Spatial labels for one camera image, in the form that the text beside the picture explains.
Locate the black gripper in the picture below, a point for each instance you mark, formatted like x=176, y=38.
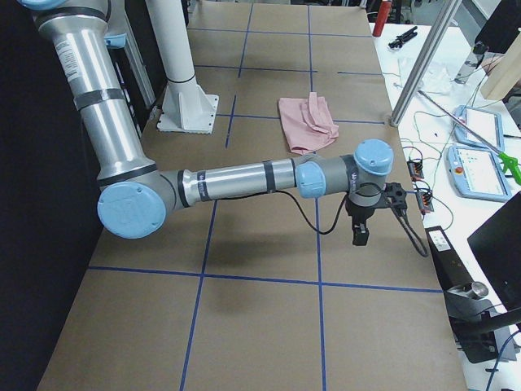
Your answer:
x=357, y=214

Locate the aluminium frame post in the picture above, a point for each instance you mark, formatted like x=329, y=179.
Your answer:
x=429, y=48

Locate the orange connector board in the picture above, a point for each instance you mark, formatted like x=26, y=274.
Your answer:
x=415, y=169
x=424, y=199

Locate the silver metal cup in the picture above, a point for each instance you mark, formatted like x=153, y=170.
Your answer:
x=478, y=290

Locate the pink Snoopy t-shirt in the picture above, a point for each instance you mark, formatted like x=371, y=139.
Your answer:
x=307, y=123

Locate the near orange connector board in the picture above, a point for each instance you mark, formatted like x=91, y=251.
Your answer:
x=424, y=199

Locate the black box device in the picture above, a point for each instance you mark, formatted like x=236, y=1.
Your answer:
x=450, y=270

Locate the green handled grabber stick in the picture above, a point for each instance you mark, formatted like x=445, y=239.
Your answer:
x=510, y=164

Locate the far orange connector board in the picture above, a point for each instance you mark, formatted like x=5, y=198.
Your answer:
x=415, y=169

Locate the blue teach pendant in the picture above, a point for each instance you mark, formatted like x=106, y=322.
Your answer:
x=485, y=123
x=476, y=174

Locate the far blue teach pendant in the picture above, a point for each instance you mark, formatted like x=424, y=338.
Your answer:
x=485, y=123

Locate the clear water bottle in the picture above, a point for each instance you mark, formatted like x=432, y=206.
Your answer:
x=472, y=62

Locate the wooden beam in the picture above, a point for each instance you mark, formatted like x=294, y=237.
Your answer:
x=505, y=74

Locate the black pliers tool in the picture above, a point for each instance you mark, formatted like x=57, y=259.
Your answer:
x=400, y=40

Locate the red bottle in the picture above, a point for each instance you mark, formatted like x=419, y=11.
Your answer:
x=382, y=15

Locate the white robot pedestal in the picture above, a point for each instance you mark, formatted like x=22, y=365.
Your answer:
x=186, y=107

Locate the near blue teach pendant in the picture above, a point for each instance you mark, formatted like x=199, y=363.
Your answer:
x=476, y=174

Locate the black monitor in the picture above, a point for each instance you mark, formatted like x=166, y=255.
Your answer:
x=496, y=247

